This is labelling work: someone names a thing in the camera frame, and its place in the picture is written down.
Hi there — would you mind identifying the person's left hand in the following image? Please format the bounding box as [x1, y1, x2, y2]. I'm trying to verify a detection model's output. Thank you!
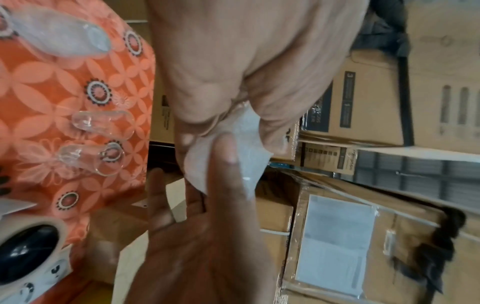
[146, 0, 369, 169]

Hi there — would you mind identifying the person's right hand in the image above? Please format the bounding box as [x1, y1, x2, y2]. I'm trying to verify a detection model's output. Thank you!
[123, 133, 281, 304]

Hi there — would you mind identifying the small cardboard box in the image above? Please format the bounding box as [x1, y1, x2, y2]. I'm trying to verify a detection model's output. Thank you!
[82, 176, 295, 304]

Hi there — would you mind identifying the clear drinking glass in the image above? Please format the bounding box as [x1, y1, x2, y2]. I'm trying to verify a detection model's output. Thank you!
[55, 142, 125, 176]
[5, 6, 114, 59]
[71, 108, 137, 135]

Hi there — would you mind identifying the tape dispenser with tape roll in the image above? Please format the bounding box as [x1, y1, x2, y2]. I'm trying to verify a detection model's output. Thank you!
[0, 198, 75, 304]

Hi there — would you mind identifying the stack of Crompton cartons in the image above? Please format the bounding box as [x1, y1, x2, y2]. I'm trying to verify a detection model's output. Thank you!
[123, 0, 480, 304]

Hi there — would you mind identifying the white paper document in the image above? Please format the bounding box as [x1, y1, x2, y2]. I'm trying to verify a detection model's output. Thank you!
[292, 193, 380, 298]

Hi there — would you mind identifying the orange floral tablecloth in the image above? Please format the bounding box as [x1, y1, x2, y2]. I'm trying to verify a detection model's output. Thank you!
[0, 0, 157, 304]

